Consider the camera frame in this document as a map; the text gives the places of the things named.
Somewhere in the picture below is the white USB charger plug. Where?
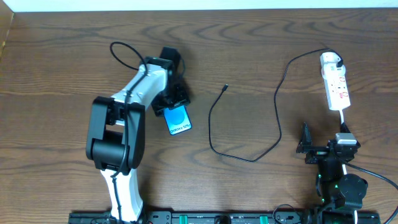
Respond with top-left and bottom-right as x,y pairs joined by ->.
320,52 -> 344,68

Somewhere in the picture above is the black USB charging cable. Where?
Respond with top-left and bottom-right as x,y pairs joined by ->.
208,47 -> 344,163

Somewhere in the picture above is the blue screen Galaxy smartphone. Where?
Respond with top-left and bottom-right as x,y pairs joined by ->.
164,106 -> 192,136

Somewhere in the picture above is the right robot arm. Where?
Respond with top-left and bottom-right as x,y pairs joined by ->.
296,124 -> 368,223

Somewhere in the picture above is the white power strip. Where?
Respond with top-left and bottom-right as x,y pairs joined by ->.
321,63 -> 351,111

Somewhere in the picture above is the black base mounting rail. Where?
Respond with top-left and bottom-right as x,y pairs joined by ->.
67,211 -> 381,224

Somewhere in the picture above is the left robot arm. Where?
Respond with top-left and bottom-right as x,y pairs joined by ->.
86,47 -> 193,223

